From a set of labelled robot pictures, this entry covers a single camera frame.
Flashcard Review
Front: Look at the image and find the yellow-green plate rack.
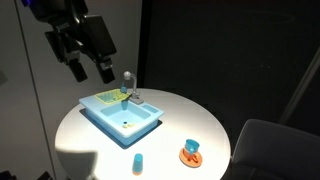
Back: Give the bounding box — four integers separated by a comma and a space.
95, 89, 129, 105

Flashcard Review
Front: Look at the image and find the orange toy saucer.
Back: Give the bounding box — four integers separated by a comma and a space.
179, 148, 203, 168

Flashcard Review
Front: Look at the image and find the grey chair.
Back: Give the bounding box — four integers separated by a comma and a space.
221, 119, 320, 180

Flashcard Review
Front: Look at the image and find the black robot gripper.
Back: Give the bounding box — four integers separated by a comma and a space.
45, 0, 117, 84

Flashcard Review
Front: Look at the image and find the grey toy faucet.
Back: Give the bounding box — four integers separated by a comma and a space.
123, 71, 144, 105

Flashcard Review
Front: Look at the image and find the blue toy mug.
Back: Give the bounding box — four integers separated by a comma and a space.
184, 139, 200, 156

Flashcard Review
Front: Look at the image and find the light blue toy sink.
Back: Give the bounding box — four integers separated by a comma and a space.
79, 95, 164, 146

